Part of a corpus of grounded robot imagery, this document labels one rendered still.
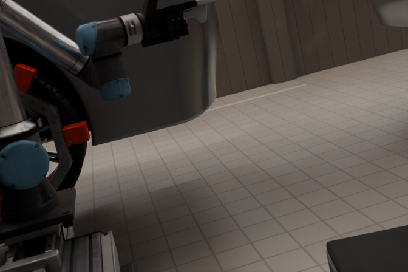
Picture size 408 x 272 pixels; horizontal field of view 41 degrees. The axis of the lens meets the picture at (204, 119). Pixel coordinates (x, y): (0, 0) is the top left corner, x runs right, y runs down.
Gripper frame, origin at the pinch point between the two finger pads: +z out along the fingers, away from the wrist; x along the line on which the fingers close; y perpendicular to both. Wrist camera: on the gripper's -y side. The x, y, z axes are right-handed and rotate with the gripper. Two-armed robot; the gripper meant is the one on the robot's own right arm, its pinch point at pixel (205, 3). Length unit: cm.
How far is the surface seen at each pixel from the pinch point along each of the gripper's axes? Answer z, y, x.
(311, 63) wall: 349, 50, -448
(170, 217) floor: 30, 100, -184
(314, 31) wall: 359, 12, -440
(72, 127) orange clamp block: -29, 25, -81
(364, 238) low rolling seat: 44, 88, -19
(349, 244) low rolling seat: 38, 88, -20
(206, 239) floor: 32, 106, -138
